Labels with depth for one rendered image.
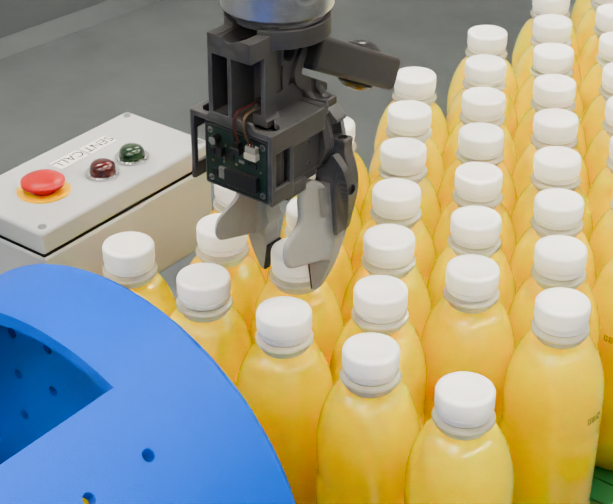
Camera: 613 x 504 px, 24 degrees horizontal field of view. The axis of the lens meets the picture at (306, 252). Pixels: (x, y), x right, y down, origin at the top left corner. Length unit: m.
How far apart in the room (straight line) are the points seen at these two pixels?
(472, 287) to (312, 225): 0.13
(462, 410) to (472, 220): 0.24
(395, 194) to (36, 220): 0.28
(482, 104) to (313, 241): 0.34
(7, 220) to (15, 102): 2.81
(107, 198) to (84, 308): 0.39
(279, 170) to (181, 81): 3.08
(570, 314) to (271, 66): 0.27
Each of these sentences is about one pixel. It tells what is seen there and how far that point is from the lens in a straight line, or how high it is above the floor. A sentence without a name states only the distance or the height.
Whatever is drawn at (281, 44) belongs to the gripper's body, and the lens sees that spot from 0.94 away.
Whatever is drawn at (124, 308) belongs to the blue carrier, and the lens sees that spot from 0.80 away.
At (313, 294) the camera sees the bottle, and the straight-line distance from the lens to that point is 1.07.
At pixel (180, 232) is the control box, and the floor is 1.03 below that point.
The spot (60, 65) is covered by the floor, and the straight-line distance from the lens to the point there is 4.18.
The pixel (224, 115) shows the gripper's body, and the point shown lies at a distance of 0.96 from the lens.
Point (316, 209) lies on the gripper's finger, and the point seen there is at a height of 1.17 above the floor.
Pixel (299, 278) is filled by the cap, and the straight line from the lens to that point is 1.06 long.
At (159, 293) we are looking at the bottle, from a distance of 1.10.
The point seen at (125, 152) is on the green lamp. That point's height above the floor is 1.11.
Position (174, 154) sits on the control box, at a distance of 1.24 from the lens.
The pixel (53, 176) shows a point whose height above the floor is 1.11.
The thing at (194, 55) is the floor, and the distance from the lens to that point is 4.19.
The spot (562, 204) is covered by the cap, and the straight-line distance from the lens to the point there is 1.16.
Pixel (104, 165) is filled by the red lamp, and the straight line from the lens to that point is 1.21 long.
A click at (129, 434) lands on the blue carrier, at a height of 1.21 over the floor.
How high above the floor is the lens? 1.67
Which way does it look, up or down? 31 degrees down
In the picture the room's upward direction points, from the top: straight up
